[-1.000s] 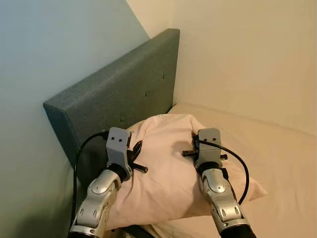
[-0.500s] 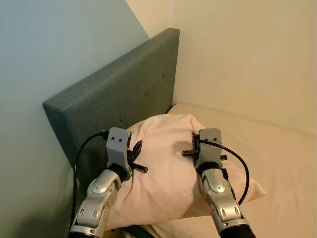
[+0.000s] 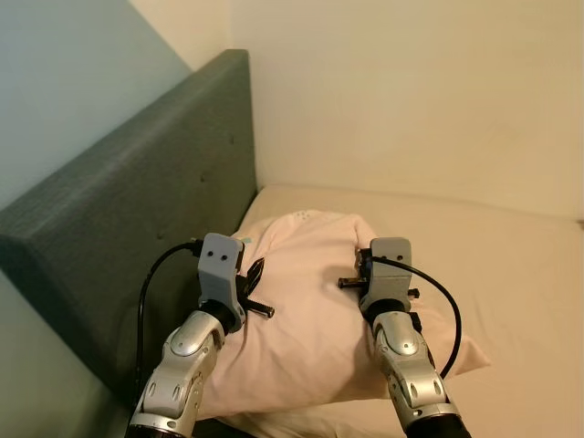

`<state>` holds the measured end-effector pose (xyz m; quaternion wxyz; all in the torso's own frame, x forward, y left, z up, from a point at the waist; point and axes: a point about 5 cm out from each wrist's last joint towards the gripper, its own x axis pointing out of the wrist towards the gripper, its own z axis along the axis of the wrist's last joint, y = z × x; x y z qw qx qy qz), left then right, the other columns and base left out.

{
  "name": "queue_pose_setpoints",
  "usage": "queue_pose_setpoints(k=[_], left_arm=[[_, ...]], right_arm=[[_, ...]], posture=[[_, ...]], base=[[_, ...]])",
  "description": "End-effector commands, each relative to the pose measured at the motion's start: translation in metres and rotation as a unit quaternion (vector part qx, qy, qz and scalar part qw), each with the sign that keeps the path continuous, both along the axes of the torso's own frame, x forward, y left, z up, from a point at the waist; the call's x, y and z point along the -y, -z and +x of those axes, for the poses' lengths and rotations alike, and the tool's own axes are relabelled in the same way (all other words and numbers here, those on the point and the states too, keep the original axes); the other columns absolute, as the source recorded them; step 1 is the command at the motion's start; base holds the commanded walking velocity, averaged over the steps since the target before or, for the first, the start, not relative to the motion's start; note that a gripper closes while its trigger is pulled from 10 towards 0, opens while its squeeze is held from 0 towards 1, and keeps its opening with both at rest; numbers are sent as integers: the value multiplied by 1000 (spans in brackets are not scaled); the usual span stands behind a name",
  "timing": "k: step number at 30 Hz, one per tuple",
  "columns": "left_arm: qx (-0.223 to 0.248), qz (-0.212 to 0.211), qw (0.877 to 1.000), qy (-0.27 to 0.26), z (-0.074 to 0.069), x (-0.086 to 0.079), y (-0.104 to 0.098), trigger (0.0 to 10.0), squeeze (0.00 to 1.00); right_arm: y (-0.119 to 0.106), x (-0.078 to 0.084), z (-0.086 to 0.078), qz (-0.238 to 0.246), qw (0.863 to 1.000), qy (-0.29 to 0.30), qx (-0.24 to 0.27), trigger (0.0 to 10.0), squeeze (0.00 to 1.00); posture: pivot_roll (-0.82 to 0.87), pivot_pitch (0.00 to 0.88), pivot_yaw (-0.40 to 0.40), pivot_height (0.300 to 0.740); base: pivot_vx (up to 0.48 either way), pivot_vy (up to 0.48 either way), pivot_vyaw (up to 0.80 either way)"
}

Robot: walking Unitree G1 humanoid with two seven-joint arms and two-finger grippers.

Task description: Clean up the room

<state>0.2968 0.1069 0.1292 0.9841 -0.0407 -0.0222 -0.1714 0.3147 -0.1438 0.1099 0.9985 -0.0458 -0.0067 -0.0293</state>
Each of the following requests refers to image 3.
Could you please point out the pink pillow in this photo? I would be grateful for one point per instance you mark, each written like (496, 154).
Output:
(310, 319)

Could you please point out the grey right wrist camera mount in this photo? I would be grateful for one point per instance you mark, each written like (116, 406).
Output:
(391, 265)

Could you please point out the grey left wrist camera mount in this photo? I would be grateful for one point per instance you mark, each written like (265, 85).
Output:
(219, 265)

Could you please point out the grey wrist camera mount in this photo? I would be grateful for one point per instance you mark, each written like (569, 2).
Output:
(391, 265)
(219, 265)

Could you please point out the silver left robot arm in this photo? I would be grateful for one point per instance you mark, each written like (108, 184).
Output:
(178, 365)

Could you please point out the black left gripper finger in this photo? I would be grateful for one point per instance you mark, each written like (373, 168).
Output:
(253, 276)

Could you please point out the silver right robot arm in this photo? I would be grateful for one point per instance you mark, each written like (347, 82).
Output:
(406, 365)

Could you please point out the beige bed mattress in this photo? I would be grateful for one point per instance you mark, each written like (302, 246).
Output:
(511, 301)

